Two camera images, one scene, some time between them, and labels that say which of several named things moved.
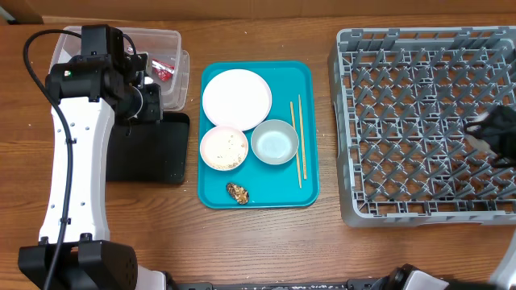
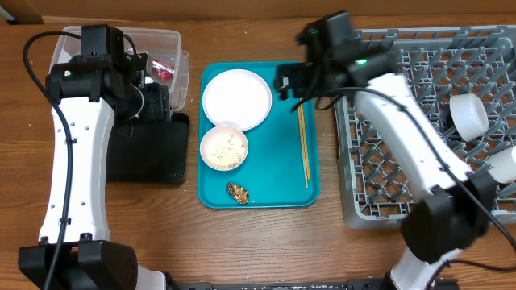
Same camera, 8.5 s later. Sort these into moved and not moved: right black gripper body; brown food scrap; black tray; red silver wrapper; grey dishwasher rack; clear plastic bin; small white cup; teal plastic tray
Moved: small white cup; right black gripper body
Not moved: clear plastic bin; black tray; teal plastic tray; brown food scrap; red silver wrapper; grey dishwasher rack
